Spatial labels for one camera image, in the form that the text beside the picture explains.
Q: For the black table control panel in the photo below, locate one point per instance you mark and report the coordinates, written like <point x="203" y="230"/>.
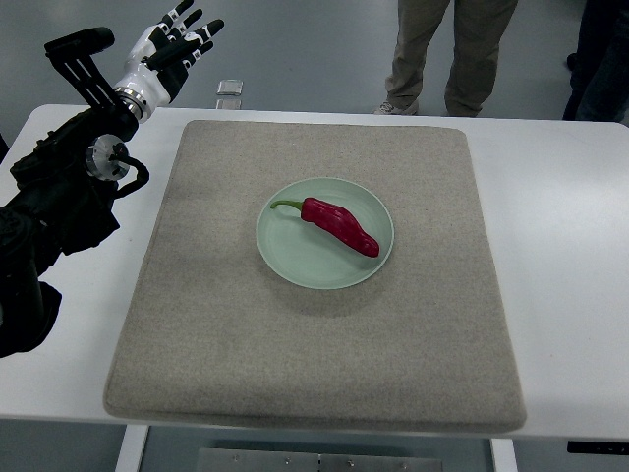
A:
<point x="601" y="448"/>

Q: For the red chili pepper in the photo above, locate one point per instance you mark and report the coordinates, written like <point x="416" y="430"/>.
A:
<point x="337" y="221"/>

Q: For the pale green plate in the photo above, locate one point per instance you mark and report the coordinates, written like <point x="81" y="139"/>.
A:
<point x="307" y="256"/>

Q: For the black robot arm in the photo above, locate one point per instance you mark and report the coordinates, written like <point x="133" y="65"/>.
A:
<point x="67" y="187"/>

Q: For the beige felt mat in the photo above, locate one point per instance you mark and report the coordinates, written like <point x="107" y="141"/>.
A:
<point x="214" y="335"/>

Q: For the metal base plate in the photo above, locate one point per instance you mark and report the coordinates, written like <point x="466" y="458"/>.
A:
<point x="223" y="459"/>

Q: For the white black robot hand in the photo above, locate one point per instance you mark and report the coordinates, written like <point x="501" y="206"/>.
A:
<point x="159" y="63"/>

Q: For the person in dark trousers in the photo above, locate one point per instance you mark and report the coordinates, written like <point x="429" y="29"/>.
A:
<point x="599" y="78"/>

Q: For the clear floor socket cover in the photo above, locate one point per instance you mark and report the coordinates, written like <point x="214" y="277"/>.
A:
<point x="230" y="87"/>

